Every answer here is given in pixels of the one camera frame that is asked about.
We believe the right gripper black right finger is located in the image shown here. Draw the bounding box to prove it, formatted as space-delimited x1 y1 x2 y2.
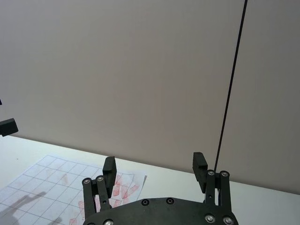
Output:
192 152 233 214

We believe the grid paper with red marks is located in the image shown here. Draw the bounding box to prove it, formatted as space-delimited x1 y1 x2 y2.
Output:
0 155 148 225

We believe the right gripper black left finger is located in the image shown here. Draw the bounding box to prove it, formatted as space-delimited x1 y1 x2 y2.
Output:
82 156 117 222

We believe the plain pale wall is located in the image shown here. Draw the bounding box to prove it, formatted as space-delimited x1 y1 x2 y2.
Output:
0 0 300 195

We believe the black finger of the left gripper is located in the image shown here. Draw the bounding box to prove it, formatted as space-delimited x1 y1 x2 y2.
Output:
0 119 19 138

